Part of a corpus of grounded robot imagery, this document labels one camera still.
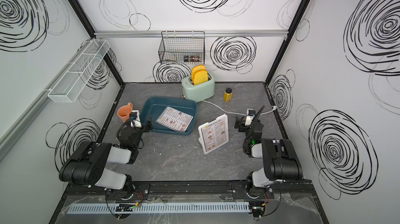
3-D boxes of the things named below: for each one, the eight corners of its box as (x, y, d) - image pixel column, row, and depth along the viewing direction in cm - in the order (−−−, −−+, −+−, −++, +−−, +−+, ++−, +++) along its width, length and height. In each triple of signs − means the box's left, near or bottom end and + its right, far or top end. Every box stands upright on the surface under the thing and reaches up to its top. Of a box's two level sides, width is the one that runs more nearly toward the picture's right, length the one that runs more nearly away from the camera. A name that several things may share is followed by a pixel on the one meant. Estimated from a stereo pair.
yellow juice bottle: (225, 102, 111) (227, 93, 103) (222, 97, 114) (224, 88, 106) (231, 101, 112) (233, 91, 104) (228, 96, 114) (230, 87, 107)
